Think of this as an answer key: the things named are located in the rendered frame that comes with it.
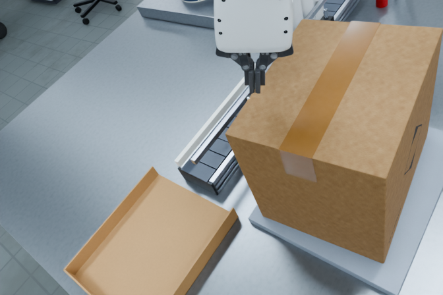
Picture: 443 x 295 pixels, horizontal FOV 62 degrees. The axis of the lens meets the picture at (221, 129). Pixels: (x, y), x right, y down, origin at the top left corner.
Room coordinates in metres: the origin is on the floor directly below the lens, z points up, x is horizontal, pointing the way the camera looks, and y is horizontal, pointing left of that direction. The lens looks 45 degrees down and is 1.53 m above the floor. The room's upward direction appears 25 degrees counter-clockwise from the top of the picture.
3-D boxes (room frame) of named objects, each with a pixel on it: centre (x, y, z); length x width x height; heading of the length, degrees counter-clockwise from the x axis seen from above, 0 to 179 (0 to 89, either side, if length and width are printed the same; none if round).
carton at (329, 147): (0.41, -0.19, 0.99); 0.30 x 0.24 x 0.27; 130
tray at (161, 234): (0.46, 0.24, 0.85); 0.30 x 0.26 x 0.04; 125
